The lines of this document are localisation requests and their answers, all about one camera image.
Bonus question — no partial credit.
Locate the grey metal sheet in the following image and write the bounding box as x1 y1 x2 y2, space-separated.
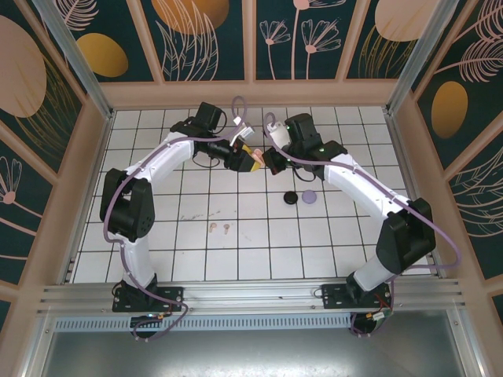
39 328 471 377

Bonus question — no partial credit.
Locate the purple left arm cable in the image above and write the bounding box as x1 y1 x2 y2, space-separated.
102 96 249 342

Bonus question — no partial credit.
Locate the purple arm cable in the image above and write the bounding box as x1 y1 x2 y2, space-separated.
102 96 249 342
263 112 463 338

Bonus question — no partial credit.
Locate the aluminium table side rail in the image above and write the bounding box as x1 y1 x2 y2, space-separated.
383 108 451 280
57 109 116 284

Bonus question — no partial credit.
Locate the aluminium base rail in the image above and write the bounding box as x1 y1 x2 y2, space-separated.
37 278 468 316

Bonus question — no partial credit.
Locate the aluminium corner post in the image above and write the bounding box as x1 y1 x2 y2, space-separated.
386 0 461 117
31 0 116 122

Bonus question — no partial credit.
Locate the grey slotted cable duct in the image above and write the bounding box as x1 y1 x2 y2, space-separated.
53 315 354 331

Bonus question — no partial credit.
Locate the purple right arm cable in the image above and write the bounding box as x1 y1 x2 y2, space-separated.
263 112 463 338

